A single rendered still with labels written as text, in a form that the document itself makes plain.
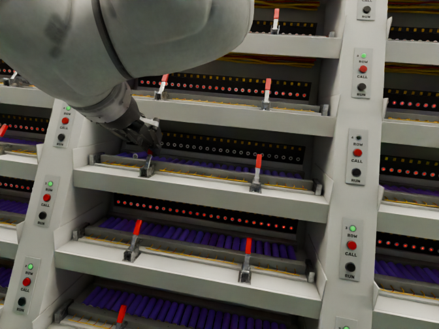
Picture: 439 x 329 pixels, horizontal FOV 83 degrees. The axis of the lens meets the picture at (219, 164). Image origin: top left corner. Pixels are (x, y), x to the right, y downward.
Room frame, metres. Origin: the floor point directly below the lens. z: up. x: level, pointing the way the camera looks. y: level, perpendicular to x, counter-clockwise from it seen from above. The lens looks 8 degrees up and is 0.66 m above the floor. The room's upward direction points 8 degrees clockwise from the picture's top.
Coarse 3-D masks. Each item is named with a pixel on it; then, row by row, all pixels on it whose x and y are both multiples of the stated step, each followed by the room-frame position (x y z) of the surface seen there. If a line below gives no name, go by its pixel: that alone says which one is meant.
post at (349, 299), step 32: (352, 0) 0.53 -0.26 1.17; (384, 0) 0.52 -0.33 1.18; (352, 32) 0.53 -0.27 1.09; (384, 32) 0.52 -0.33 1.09; (352, 64) 0.53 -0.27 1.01; (384, 64) 0.52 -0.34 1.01; (320, 96) 0.69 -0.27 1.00; (352, 128) 0.52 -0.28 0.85; (320, 160) 0.63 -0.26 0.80; (352, 192) 0.52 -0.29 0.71; (320, 224) 0.59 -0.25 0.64; (320, 256) 0.57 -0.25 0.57; (352, 288) 0.52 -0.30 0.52; (320, 320) 0.53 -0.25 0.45
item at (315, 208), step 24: (96, 144) 0.67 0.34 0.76; (96, 168) 0.63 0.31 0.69; (288, 168) 0.71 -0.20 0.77; (120, 192) 0.61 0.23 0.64; (144, 192) 0.60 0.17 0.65; (168, 192) 0.59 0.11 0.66; (192, 192) 0.57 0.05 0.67; (216, 192) 0.56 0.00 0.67; (240, 192) 0.55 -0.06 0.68; (264, 192) 0.57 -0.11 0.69; (288, 192) 0.58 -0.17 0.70; (288, 216) 0.55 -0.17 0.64; (312, 216) 0.54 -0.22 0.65
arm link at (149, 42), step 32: (128, 0) 0.21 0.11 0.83; (160, 0) 0.21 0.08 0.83; (192, 0) 0.21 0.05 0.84; (224, 0) 0.23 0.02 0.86; (128, 32) 0.24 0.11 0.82; (160, 32) 0.23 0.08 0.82; (192, 32) 0.24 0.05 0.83; (224, 32) 0.25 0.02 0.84; (128, 64) 0.27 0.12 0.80; (160, 64) 0.27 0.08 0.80; (192, 64) 0.28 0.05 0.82
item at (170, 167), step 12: (108, 156) 0.67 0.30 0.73; (120, 156) 0.68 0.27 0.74; (156, 168) 0.65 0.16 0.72; (168, 168) 0.65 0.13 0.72; (180, 168) 0.64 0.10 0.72; (192, 168) 0.64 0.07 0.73; (204, 168) 0.63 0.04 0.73; (216, 168) 0.64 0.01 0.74; (240, 180) 0.61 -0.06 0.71; (264, 180) 0.61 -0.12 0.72; (276, 180) 0.61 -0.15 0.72; (288, 180) 0.60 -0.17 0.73; (300, 180) 0.60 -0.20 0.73
